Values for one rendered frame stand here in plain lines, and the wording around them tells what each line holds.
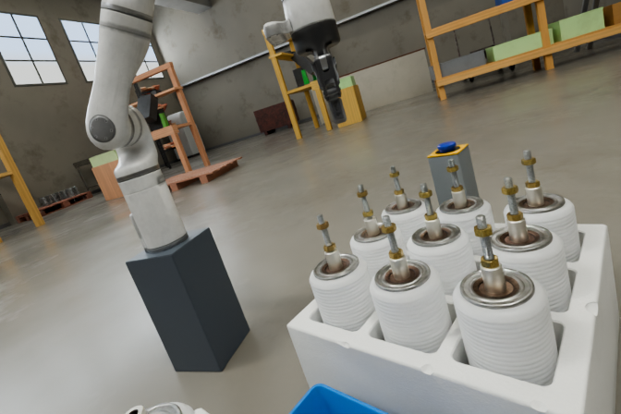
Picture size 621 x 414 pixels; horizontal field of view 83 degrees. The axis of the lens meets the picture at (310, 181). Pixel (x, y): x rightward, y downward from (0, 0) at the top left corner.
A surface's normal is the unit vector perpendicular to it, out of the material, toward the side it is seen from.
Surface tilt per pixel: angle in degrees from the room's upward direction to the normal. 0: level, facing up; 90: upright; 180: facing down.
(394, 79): 90
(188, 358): 90
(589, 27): 90
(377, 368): 90
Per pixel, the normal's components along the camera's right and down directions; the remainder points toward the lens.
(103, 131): -0.01, 0.26
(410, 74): -0.29, 0.30
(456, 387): -0.63, 0.36
